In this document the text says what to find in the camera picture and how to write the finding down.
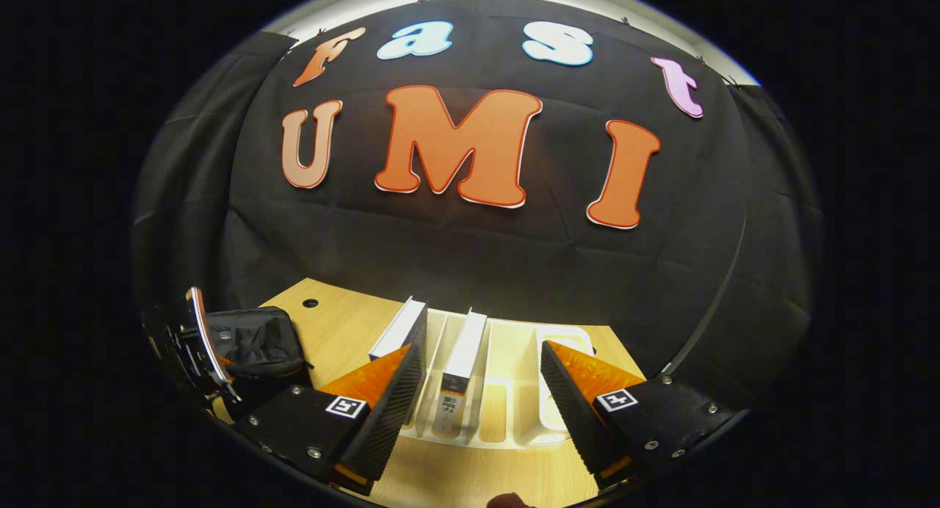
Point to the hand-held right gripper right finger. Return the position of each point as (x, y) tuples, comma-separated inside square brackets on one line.
[(573, 412)]

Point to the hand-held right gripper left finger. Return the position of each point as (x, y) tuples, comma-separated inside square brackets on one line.
[(393, 412)]

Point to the white bookshelf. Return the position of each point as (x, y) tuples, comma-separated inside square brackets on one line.
[(514, 390)]

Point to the black schoolbag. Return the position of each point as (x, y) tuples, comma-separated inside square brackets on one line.
[(257, 339)]

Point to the blue cover book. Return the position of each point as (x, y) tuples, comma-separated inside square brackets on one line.
[(400, 328)]

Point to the white spine book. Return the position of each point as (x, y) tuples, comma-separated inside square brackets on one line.
[(464, 346)]

